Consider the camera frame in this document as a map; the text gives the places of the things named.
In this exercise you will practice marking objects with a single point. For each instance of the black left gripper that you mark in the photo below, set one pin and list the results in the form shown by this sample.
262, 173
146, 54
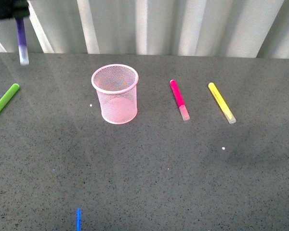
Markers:
16, 9

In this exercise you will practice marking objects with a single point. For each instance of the purple highlighter pen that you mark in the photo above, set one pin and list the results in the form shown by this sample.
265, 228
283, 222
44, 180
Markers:
21, 38

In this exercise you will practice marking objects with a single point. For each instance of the pink highlighter pen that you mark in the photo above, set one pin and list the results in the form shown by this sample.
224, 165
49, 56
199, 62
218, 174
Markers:
179, 100

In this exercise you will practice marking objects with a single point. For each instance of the pink mesh cup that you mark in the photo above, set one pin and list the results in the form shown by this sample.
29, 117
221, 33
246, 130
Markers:
116, 87

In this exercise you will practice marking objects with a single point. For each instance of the green highlighter pen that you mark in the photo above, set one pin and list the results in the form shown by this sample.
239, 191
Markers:
8, 95

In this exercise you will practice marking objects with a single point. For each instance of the yellow highlighter pen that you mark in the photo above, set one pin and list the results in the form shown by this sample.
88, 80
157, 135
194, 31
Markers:
222, 104

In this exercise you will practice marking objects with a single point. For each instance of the white pleated curtain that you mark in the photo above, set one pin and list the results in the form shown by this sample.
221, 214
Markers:
225, 28

